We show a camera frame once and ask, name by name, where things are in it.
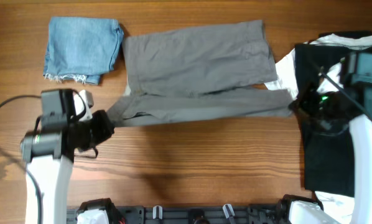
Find grey shorts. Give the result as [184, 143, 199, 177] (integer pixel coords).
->
[107, 20, 292, 127]

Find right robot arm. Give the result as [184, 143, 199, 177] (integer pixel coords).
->
[290, 52, 372, 223]

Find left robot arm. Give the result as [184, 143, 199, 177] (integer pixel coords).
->
[20, 89, 114, 223]

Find black garment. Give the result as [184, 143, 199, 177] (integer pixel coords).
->
[294, 30, 372, 197]

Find folded blue denim shorts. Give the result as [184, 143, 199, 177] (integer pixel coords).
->
[43, 17, 124, 85]

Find right black cable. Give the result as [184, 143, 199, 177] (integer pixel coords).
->
[304, 40, 372, 147]

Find black cable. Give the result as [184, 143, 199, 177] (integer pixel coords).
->
[0, 89, 87, 224]
[304, 40, 372, 147]

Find left black cable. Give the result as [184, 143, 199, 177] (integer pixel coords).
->
[0, 89, 87, 224]

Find black mounting rail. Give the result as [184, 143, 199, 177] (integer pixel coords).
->
[66, 203, 286, 224]

